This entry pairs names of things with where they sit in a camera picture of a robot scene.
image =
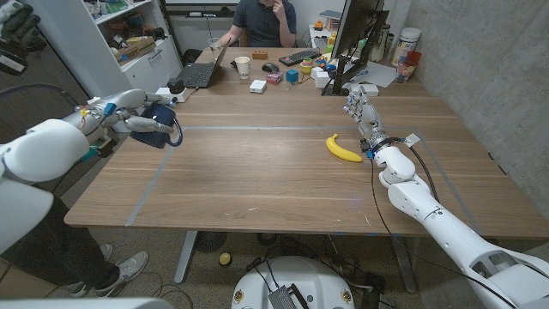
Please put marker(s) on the white cube boxes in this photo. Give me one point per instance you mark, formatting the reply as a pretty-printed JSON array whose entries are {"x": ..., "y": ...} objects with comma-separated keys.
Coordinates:
[{"x": 321, "y": 78}]

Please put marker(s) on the yellow banana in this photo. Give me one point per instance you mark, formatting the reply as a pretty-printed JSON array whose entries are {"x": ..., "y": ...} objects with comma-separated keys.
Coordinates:
[{"x": 341, "y": 151}]

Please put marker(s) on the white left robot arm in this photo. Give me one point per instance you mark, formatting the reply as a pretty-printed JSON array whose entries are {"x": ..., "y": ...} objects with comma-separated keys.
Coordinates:
[{"x": 43, "y": 150}]

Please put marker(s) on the blue cube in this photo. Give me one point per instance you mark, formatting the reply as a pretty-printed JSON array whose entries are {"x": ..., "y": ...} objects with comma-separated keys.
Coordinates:
[{"x": 292, "y": 76}]

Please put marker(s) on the red plastic cup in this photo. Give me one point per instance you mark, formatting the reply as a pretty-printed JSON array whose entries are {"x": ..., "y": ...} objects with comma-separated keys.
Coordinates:
[{"x": 407, "y": 66}]

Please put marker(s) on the brown office chair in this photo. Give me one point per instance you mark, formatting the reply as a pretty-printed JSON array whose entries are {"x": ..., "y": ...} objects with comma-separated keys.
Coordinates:
[{"x": 244, "y": 39}]

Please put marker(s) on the black device on torso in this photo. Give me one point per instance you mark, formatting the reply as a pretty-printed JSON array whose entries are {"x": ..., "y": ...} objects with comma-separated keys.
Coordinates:
[{"x": 285, "y": 298}]

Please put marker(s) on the white sneaker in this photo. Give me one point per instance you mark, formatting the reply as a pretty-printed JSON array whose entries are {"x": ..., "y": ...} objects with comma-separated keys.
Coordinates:
[
  {"x": 81, "y": 289},
  {"x": 126, "y": 272}
]

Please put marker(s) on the dark tall bottle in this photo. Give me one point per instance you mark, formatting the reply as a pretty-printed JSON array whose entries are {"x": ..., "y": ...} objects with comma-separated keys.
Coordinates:
[{"x": 379, "y": 43}]

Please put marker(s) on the black and white teleoperation glove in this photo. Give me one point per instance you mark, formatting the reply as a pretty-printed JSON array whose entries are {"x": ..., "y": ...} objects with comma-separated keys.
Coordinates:
[{"x": 17, "y": 30}]

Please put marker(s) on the standing person in black trousers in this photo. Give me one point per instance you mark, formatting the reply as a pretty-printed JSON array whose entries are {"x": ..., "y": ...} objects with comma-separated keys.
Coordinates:
[{"x": 56, "y": 253}]

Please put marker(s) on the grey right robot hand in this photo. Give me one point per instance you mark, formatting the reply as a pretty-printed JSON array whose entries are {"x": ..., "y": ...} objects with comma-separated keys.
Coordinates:
[{"x": 369, "y": 120}]

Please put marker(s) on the black computer mouse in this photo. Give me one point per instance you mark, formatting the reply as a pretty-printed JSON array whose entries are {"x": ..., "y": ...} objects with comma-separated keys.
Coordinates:
[{"x": 270, "y": 67}]

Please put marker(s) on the white tag on right wrist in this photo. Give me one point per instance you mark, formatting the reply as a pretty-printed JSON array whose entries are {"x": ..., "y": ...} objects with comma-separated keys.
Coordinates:
[{"x": 412, "y": 140}]

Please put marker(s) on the white shelf cabinet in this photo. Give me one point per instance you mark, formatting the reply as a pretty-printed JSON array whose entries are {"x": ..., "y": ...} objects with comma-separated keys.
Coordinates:
[{"x": 94, "y": 56}]

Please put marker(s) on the white power strip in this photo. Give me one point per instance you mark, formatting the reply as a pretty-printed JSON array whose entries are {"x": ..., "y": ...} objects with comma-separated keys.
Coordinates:
[{"x": 183, "y": 97}]

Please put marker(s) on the grey table leg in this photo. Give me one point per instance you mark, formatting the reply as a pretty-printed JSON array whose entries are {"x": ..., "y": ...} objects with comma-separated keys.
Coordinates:
[
  {"x": 186, "y": 257},
  {"x": 405, "y": 266}
]

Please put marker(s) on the black power adapter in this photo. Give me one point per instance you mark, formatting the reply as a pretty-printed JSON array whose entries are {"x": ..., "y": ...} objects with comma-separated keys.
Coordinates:
[{"x": 176, "y": 86}]

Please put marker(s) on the black computer monitor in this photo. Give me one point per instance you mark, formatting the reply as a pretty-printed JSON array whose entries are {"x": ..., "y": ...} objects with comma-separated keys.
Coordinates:
[
  {"x": 343, "y": 79},
  {"x": 356, "y": 23}
]

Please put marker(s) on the cardboard box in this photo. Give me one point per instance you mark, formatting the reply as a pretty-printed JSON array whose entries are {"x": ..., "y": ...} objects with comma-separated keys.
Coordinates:
[{"x": 135, "y": 49}]

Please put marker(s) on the white robot torso base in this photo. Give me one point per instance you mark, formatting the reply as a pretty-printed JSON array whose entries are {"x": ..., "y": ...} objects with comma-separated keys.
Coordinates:
[{"x": 296, "y": 274}]

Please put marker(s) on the white paper sheet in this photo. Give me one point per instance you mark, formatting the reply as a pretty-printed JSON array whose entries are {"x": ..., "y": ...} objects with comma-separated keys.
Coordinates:
[{"x": 379, "y": 73}]

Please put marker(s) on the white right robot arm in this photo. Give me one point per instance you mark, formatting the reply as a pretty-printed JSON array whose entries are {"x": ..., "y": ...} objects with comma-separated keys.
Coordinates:
[{"x": 435, "y": 212}]

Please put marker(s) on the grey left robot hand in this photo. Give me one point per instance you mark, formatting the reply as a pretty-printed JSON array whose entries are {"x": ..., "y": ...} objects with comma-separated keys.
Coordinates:
[{"x": 116, "y": 105}]

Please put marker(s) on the yellow ball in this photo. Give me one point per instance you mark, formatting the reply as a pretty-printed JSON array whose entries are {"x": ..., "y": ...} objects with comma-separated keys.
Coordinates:
[{"x": 225, "y": 258}]

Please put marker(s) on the white cylindrical canister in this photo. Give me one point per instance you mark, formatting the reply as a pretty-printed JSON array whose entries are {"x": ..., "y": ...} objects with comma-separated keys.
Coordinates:
[{"x": 405, "y": 45}]

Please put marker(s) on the black keyboard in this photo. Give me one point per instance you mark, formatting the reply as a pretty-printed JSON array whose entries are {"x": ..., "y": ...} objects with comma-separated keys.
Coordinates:
[{"x": 299, "y": 57}]

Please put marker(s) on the round black floor fan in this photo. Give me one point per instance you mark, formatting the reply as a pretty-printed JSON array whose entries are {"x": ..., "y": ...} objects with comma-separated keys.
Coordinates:
[{"x": 211, "y": 241}]

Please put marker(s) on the dark blue mug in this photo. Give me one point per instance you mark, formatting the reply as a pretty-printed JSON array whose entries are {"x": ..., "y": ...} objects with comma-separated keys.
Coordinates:
[{"x": 156, "y": 139}]

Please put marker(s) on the seated person in dark shirt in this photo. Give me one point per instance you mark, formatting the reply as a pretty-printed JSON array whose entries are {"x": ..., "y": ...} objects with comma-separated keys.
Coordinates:
[{"x": 261, "y": 23}]

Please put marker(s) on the long white box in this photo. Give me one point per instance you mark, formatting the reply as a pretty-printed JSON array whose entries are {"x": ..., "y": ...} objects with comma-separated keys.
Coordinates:
[{"x": 372, "y": 89}]

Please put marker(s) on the clear drinking glass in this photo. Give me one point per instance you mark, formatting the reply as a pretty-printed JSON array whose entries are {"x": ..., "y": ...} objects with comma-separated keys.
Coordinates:
[{"x": 215, "y": 46}]

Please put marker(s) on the white paper cup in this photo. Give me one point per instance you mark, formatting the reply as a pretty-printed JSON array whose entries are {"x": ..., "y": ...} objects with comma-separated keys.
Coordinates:
[{"x": 243, "y": 66}]

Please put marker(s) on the small flat white box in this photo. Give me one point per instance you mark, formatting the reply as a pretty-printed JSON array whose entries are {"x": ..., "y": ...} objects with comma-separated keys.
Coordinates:
[{"x": 257, "y": 86}]

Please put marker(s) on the black laptop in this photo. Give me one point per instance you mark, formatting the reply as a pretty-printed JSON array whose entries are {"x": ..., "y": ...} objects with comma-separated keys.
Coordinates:
[{"x": 197, "y": 75}]

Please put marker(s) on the brown toy brick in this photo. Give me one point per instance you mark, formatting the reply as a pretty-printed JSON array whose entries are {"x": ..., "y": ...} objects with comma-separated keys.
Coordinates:
[{"x": 259, "y": 55}]

